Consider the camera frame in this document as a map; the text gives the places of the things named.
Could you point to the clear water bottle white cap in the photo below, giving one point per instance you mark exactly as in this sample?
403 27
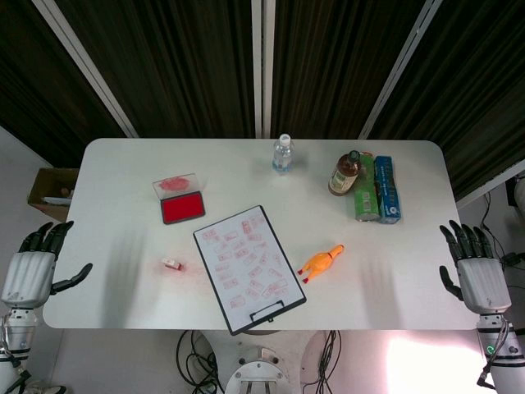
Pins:
282 158

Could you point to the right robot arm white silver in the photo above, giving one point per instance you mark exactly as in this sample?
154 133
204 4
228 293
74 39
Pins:
502 361

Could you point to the red ink pad clear lid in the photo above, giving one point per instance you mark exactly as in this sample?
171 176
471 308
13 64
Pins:
182 208

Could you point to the dark pleated curtain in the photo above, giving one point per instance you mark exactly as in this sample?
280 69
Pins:
184 61

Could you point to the orange rubber chicken toy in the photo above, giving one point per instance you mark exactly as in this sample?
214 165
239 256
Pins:
320 262

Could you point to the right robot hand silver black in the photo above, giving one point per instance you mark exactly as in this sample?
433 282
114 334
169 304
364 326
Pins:
484 283

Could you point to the blue cardboard box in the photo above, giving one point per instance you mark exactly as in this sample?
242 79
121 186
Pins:
389 189

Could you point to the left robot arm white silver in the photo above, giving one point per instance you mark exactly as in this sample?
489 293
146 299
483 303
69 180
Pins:
16 332

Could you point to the green cylindrical can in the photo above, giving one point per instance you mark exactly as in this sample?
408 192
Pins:
366 201

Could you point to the white frame post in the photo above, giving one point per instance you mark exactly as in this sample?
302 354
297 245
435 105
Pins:
404 65
262 65
86 65

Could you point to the black clipboard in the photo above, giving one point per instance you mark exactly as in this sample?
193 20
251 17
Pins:
229 326

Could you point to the brown cardboard box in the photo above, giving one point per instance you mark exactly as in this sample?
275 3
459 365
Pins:
49 180

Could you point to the white robot torso base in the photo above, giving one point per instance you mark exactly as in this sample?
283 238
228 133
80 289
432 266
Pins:
258 375

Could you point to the red and white stamp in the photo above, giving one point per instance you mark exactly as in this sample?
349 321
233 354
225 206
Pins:
171 263

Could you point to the brown tea bottle green label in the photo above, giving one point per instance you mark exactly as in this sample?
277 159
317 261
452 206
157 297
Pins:
341 178

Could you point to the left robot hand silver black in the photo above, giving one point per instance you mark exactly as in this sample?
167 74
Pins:
26 279

